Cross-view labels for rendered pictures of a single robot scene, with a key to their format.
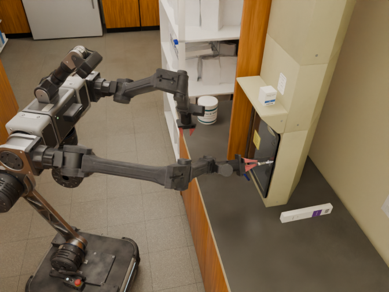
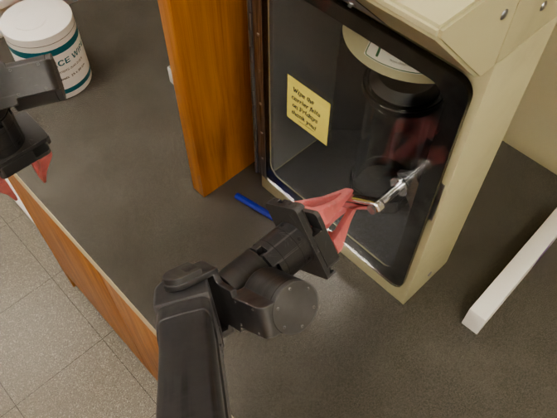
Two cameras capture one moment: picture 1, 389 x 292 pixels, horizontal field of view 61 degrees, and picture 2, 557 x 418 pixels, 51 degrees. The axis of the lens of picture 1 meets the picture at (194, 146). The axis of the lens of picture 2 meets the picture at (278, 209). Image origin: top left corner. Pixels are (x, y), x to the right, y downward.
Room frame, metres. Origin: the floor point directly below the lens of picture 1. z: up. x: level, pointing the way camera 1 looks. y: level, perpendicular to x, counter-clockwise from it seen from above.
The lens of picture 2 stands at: (0.84, 0.00, 1.76)
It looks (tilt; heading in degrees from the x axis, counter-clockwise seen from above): 54 degrees down; 329
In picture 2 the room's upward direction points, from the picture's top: straight up
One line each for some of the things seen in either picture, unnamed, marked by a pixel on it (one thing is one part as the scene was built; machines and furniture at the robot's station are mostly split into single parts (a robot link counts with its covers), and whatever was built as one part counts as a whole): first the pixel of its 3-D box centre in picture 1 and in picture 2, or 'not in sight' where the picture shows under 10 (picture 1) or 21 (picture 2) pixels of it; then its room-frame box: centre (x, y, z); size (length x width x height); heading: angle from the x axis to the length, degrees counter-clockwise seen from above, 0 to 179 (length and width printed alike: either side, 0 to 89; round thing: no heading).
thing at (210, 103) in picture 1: (207, 109); (48, 50); (1.84, -0.08, 1.02); 0.13 x 0.13 x 0.15
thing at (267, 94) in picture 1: (267, 95); not in sight; (1.16, -0.29, 1.54); 0.05 x 0.05 x 0.06; 20
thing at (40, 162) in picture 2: (187, 129); (22, 164); (1.46, 0.04, 1.14); 0.07 x 0.07 x 0.09; 13
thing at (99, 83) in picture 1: (103, 87); not in sight; (1.35, 0.43, 1.45); 0.09 x 0.08 x 0.12; 170
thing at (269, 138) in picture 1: (260, 149); (336, 141); (1.24, -0.32, 1.19); 0.30 x 0.01 x 0.40; 12
